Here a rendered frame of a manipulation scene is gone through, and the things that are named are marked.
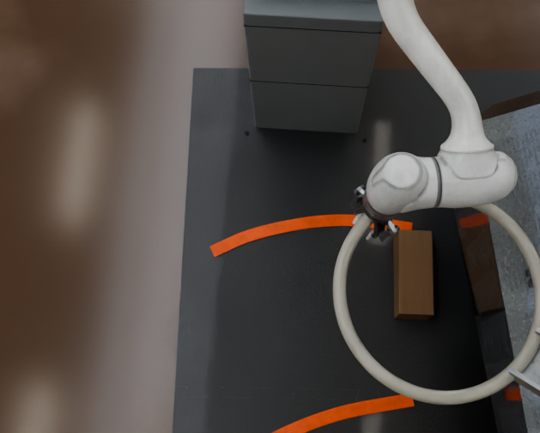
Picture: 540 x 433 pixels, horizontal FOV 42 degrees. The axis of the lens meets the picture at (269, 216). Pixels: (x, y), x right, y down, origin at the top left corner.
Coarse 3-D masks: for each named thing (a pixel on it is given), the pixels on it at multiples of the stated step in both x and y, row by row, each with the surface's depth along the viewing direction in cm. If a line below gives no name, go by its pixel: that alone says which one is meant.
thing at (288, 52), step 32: (256, 0) 200; (288, 0) 199; (320, 0) 199; (256, 32) 207; (288, 32) 206; (320, 32) 204; (352, 32) 203; (256, 64) 226; (288, 64) 224; (320, 64) 223; (352, 64) 221; (256, 96) 248; (288, 96) 246; (320, 96) 244; (352, 96) 242; (288, 128) 272; (320, 128) 270; (352, 128) 267
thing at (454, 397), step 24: (504, 216) 161; (528, 240) 160; (336, 264) 157; (528, 264) 160; (336, 288) 155; (336, 312) 155; (528, 336) 156; (360, 360) 152; (528, 360) 154; (384, 384) 152; (408, 384) 151; (480, 384) 153; (504, 384) 152
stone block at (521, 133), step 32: (512, 128) 197; (512, 192) 192; (480, 224) 204; (480, 256) 206; (512, 256) 189; (480, 288) 209; (512, 288) 187; (480, 320) 211; (512, 320) 185; (512, 352) 184; (512, 384) 185; (512, 416) 187
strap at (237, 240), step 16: (272, 224) 262; (288, 224) 262; (304, 224) 261; (320, 224) 261; (336, 224) 261; (352, 224) 261; (400, 224) 260; (224, 240) 260; (240, 240) 260; (368, 400) 243; (384, 400) 243; (400, 400) 242; (320, 416) 242; (336, 416) 241; (352, 416) 241; (272, 432) 240; (288, 432) 240; (304, 432) 240
